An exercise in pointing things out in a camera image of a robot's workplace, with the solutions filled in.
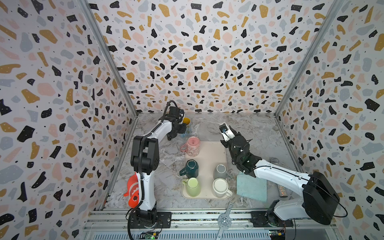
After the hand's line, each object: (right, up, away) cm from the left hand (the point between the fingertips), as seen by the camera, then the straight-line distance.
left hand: (184, 126), depth 100 cm
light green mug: (+7, -31, -25) cm, 41 cm away
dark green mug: (+6, -23, -19) cm, 30 cm away
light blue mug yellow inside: (+2, +4, +4) cm, 6 cm away
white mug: (+21, -32, -21) cm, 44 cm away
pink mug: (+6, -12, -10) cm, 17 cm away
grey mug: (+22, -24, -19) cm, 38 cm away
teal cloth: (+41, -35, -15) cm, 56 cm away
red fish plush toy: (-22, -33, -25) cm, 47 cm away
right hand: (+26, +1, -22) cm, 34 cm away
